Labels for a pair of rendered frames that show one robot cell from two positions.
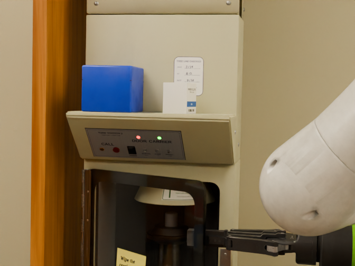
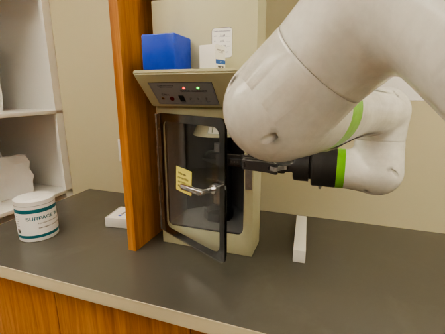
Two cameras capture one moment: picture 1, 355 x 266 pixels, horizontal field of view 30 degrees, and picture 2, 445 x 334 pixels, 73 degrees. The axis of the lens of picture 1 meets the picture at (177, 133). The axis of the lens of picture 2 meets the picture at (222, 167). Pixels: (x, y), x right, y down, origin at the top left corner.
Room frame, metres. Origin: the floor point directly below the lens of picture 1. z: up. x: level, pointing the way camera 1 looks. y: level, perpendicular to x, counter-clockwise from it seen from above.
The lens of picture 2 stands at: (0.46, -0.15, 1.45)
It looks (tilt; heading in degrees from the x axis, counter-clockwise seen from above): 14 degrees down; 9
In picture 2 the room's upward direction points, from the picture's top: straight up
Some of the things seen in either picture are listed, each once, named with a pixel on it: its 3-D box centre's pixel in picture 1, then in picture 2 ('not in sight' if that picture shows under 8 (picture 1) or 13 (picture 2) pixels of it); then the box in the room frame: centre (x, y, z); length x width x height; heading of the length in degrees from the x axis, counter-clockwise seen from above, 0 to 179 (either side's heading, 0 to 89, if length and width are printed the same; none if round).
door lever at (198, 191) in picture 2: not in sight; (197, 188); (1.22, 0.03, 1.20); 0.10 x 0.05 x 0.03; 53
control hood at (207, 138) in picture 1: (152, 138); (195, 89); (1.31, 0.05, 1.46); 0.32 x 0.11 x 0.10; 79
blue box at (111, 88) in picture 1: (113, 89); (167, 54); (1.32, 0.13, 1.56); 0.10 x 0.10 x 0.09; 79
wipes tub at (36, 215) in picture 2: not in sight; (36, 215); (1.38, 0.67, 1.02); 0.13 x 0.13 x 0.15
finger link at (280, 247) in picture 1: (281, 246); (281, 167); (1.17, -0.19, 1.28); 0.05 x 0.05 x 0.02; 81
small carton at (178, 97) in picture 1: (179, 98); (212, 57); (1.30, 0.00, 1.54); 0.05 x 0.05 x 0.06; 67
